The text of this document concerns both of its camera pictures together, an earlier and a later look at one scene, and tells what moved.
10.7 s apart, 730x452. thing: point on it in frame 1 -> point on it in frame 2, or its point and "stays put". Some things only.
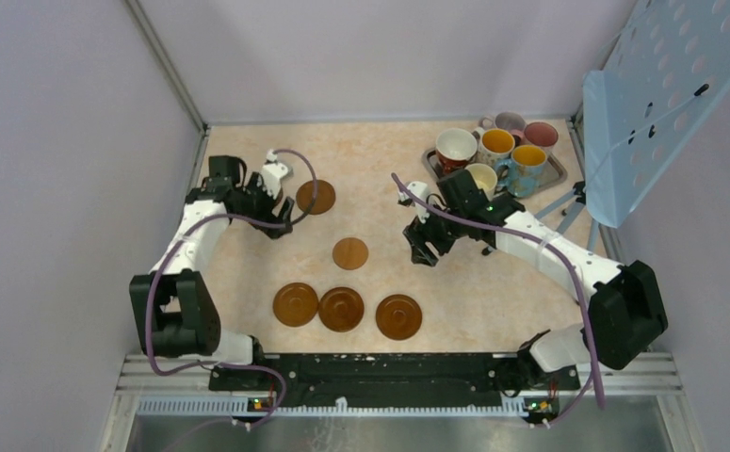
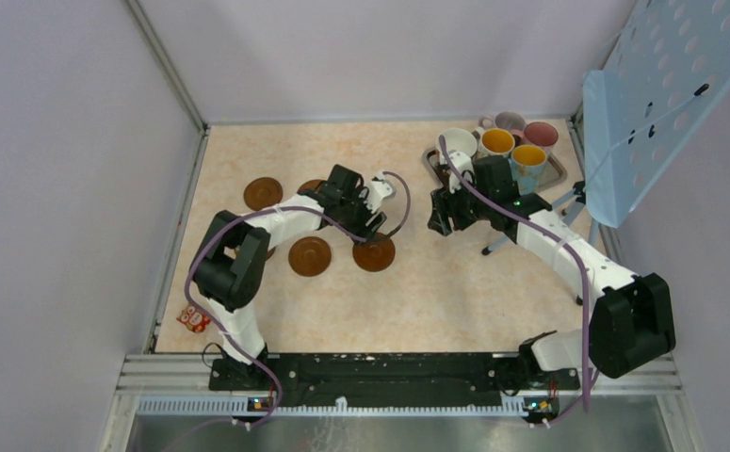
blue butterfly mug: x=522 y=173 stays put
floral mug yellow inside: x=492 y=145 stays put
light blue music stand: x=671 y=60 stays put
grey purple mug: x=507 y=120 stays put
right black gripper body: x=441 y=230 -> x=465 y=206
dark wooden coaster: x=397 y=316 -> x=375 y=255
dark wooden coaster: x=341 y=309 -> x=310 y=256
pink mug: x=538 y=134 stays put
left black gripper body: x=269 y=232 -> x=355 y=213
